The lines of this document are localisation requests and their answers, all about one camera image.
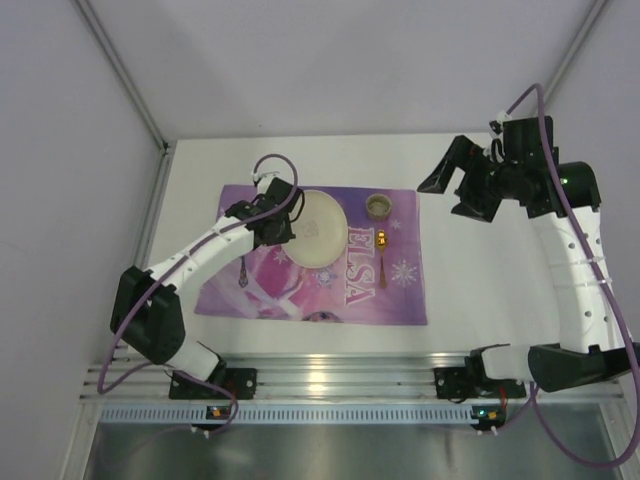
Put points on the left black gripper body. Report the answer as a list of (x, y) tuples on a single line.
[(281, 232)]

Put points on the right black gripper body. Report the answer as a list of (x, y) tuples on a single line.
[(476, 185)]

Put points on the cream white plate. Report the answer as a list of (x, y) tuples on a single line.
[(321, 232)]

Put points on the iridescent purple fork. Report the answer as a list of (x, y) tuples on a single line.
[(243, 275)]

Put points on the small beige cup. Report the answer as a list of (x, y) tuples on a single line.
[(378, 207)]

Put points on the gold spoon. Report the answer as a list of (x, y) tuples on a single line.
[(381, 245)]

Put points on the purple Elsa placemat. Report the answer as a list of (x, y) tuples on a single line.
[(347, 291)]

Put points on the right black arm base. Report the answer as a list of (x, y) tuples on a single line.
[(459, 384)]

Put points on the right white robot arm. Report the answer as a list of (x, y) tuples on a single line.
[(562, 201)]

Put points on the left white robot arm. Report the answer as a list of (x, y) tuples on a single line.
[(148, 310)]

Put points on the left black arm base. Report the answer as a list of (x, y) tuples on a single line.
[(241, 383)]

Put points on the left aluminium frame post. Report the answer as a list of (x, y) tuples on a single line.
[(100, 35)]

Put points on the aluminium frame post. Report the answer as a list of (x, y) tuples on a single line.
[(572, 46), (100, 35)]

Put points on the right aluminium frame post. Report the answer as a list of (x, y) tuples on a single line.
[(572, 46)]

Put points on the aluminium mounting rail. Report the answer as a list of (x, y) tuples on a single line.
[(324, 378)]

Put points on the perforated grey cable tray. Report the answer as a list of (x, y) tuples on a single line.
[(298, 414)]

